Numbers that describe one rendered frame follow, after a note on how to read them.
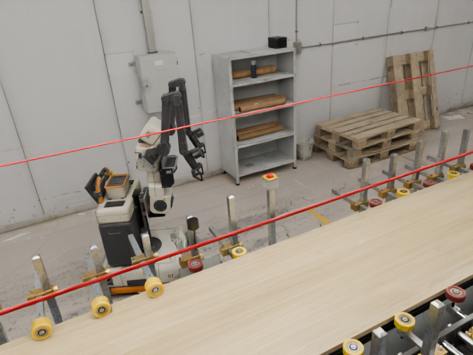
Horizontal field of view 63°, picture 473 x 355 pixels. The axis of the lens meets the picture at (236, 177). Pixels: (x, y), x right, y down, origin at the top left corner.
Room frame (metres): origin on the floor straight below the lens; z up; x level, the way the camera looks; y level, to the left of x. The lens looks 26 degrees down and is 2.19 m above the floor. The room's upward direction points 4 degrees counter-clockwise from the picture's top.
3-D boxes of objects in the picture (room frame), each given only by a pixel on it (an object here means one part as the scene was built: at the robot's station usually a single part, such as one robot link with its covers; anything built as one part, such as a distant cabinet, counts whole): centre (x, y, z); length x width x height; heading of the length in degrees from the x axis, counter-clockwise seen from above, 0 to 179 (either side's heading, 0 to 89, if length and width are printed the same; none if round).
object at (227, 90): (4.71, -0.31, 0.78); 0.90 x 0.45 x 1.55; 115
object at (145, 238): (1.68, 0.50, 0.86); 0.04 x 0.04 x 0.48; 25
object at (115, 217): (2.75, 0.92, 0.59); 0.55 x 0.34 x 0.83; 1
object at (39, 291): (1.46, 0.97, 0.95); 0.14 x 0.06 x 0.05; 115
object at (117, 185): (2.75, 0.94, 0.87); 0.23 x 0.15 x 0.11; 1
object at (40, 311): (1.47, 0.99, 0.95); 0.50 x 0.04 x 0.04; 25
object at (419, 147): (2.53, -1.32, 0.92); 0.04 x 0.04 x 0.48; 25
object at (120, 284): (2.75, 0.82, 0.16); 0.67 x 0.64 x 0.25; 91
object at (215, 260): (1.82, 0.25, 0.75); 0.26 x 0.01 x 0.10; 115
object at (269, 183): (2.01, -0.19, 1.18); 0.07 x 0.07 x 0.08; 25
